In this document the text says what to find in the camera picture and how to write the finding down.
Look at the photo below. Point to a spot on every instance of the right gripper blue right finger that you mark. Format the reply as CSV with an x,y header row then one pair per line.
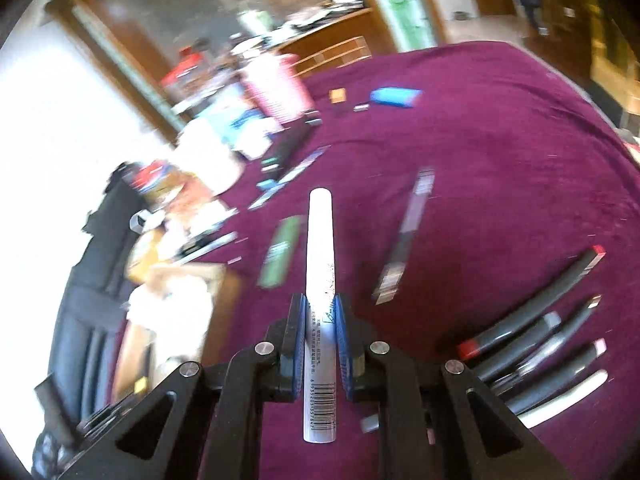
x,y
350,347

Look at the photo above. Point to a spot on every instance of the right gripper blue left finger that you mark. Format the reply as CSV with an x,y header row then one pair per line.
x,y
291,365

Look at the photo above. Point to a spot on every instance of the white stylus pen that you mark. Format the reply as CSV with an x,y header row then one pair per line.
x,y
320,426

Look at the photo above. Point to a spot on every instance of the white marker pen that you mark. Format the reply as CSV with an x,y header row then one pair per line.
x,y
388,283

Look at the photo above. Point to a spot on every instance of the black marker red cap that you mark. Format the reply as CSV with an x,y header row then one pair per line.
x,y
532,308

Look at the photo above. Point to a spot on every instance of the clear gel pen black grip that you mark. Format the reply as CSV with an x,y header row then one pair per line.
x,y
548,348

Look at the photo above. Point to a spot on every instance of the green pen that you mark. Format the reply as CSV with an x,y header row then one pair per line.
x,y
279,254

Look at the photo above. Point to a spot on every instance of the cardboard box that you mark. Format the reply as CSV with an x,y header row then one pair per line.
x,y
180,313

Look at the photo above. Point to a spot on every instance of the white barrel marker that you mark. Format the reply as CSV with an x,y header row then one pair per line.
x,y
564,401

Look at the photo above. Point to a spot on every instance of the silver slim pen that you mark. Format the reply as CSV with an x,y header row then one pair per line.
x,y
287,178

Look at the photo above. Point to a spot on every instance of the black marker grey cap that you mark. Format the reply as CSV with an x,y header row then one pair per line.
x,y
528,331

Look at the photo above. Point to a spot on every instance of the black marker pink cap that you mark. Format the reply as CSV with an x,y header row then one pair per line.
x,y
556,379

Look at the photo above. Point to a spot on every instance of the purple velvet tablecloth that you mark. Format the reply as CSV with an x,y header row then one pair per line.
x,y
528,175

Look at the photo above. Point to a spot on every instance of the white cylindrical can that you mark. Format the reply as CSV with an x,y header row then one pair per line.
x,y
201,152

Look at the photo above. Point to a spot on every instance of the blue printed box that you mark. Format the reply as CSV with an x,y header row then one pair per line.
x,y
239,122

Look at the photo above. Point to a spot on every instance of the blue lighter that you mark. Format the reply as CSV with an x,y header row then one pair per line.
x,y
396,97

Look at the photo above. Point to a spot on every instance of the clear jar red lid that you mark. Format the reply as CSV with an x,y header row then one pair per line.
x,y
186,78

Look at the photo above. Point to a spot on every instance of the small yellow-handled screwdriver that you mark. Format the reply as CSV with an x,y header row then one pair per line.
x,y
337,96

